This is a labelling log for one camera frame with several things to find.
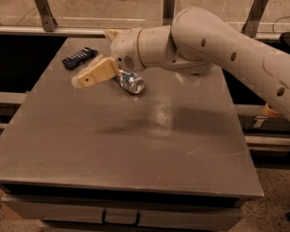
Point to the horizontal metal railing bar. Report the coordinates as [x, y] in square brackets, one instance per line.
[90, 33]

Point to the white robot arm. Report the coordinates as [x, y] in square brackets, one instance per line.
[194, 42]

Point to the metal railing bracket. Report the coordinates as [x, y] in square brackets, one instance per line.
[49, 23]
[258, 7]
[168, 11]

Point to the grey drawer with black handle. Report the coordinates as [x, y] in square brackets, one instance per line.
[85, 215]

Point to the left metal railing bracket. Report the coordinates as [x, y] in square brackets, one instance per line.
[49, 23]

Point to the right metal railing bracket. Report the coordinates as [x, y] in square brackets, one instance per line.
[258, 7]

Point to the silver blue redbull can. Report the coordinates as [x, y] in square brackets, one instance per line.
[130, 82]

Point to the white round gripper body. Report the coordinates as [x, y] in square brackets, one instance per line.
[125, 48]

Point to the middle metal railing bracket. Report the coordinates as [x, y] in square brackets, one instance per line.
[168, 11]

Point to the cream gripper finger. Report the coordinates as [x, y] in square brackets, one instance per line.
[99, 72]
[111, 34]

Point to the dark blue snack bar wrapper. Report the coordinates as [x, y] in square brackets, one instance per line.
[81, 56]

